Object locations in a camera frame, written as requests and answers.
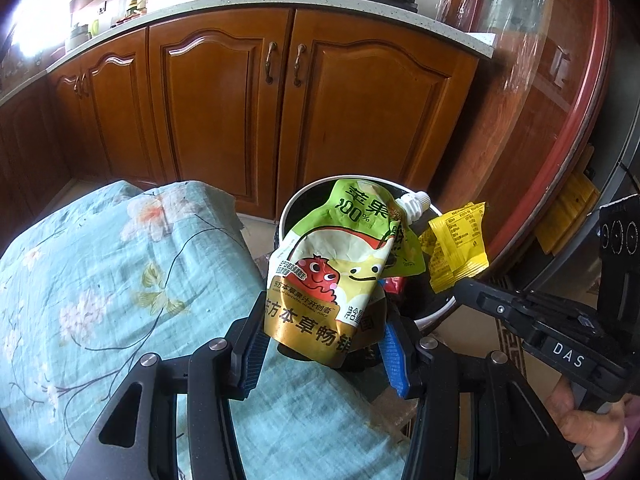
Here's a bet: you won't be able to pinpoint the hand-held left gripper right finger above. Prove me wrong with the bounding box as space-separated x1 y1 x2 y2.
380 310 587 480

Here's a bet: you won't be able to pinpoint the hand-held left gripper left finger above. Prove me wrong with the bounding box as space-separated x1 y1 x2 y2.
65 292 273 480

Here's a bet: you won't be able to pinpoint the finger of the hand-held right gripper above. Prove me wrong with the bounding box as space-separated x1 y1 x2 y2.
452 277 552 347

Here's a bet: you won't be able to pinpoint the black bin with white rim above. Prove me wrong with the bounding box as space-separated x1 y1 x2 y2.
274 175 458 372

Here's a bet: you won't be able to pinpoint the yellow snack packet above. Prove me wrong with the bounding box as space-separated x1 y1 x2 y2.
419 201 490 295

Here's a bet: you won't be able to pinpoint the green juice pouch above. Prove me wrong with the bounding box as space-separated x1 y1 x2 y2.
262 178 432 369

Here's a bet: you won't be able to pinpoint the person's right forearm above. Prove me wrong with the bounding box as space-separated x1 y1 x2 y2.
581 460 627 480

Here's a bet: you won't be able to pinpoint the person's right hand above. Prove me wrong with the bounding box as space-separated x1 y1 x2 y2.
545 377 628 469

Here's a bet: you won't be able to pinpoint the patterned floor mat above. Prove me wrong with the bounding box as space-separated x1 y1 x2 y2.
492 272 529 387

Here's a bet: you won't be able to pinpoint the yellow plastic item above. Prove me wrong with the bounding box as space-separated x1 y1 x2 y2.
537 170 602 257

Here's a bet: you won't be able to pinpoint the light blue floral cloth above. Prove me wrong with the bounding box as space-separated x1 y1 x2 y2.
0 180 417 480

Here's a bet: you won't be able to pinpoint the wooden door with glass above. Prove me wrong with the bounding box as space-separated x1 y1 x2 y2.
435 0 617 272

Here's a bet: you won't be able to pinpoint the wooden kitchen cabinets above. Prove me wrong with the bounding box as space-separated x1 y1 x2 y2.
0 0 497 107

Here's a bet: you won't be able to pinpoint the white lidded pot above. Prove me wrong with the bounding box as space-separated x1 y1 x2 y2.
64 23 92 54

